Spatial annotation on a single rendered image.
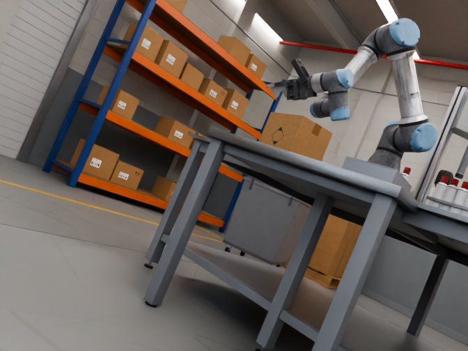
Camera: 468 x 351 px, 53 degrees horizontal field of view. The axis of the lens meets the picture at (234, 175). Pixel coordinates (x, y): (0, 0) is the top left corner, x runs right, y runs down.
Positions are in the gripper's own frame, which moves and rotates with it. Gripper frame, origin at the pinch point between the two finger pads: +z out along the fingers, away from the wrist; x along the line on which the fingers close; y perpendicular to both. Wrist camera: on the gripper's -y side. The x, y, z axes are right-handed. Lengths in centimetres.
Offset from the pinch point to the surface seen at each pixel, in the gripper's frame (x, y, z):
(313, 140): 56, 26, 14
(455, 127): 67, 26, -55
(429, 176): 59, 48, -44
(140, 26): 173, -108, 272
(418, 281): 461, 236, 97
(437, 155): 63, 38, -47
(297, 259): 0, 75, -4
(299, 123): 47, 16, 16
